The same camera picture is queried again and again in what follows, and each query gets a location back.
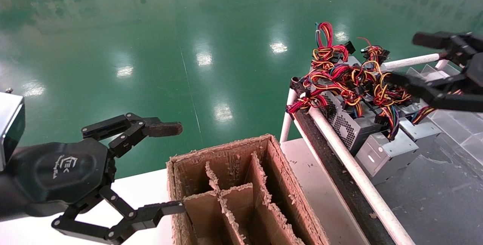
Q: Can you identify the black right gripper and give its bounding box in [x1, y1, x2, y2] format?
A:
[385, 32, 483, 111]

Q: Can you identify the left gripper brown-padded finger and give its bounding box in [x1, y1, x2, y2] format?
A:
[81, 113, 183, 159]

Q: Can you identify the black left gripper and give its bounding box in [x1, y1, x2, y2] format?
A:
[8, 139, 186, 245]

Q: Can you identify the grey power supply with cables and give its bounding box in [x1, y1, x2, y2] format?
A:
[399, 88, 464, 151]

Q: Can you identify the small grey power supply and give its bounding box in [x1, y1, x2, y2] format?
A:
[399, 103, 425, 122]

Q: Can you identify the clear plastic divider tray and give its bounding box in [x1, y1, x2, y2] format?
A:
[394, 63, 483, 156]

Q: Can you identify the silver power supply with label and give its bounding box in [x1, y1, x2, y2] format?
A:
[355, 129, 420, 186]

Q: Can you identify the grey power supply perforated side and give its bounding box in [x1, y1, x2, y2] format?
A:
[319, 90, 385, 156]

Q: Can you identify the brown cardboard divider box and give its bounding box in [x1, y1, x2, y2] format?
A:
[166, 134, 331, 245]

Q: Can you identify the short white rack pipe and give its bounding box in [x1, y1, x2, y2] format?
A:
[280, 88, 297, 143]

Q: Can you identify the black pipe joint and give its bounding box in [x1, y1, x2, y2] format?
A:
[290, 76, 307, 96]

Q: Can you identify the yellow blue purple cable bundle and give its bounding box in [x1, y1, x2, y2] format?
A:
[372, 71, 420, 140]

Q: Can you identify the red yellow cable bundle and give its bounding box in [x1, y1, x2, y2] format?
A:
[286, 93, 329, 115]
[358, 37, 391, 72]

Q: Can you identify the grey power supply under cables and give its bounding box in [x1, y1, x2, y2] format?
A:
[341, 55, 365, 68]

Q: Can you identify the red looped cable bundle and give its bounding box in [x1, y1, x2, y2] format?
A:
[311, 22, 356, 70]

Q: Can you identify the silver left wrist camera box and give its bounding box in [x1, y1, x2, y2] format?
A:
[0, 92, 26, 172]

